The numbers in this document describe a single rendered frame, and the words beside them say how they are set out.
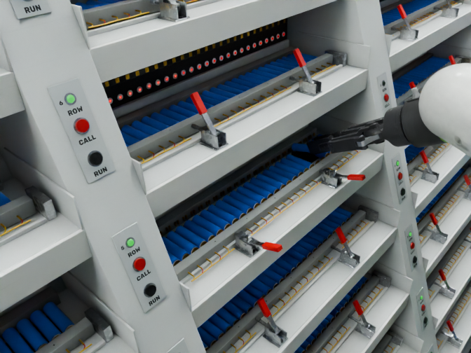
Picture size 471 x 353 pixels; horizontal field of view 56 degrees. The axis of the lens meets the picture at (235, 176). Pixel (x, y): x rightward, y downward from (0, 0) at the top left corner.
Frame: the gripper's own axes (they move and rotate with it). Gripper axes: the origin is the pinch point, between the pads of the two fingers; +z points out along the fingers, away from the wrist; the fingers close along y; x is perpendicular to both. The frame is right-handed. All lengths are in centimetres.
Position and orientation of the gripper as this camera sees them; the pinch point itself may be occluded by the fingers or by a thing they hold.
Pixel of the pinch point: (324, 143)
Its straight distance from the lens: 99.7
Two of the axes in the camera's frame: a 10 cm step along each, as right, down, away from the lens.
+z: -6.3, 1.2, 7.6
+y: -6.6, 4.3, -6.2
